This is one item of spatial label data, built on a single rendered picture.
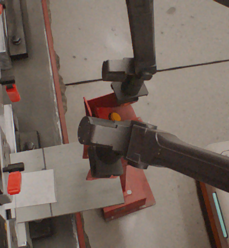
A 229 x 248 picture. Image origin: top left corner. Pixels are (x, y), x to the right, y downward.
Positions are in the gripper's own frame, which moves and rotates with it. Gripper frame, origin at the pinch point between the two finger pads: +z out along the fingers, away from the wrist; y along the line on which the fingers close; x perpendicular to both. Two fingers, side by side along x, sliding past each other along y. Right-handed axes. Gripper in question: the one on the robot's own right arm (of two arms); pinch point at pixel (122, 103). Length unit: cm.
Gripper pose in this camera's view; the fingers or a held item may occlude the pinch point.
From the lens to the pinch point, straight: 146.9
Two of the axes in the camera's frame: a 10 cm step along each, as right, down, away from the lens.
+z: -2.2, 4.9, 8.4
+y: -9.1, 2.0, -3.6
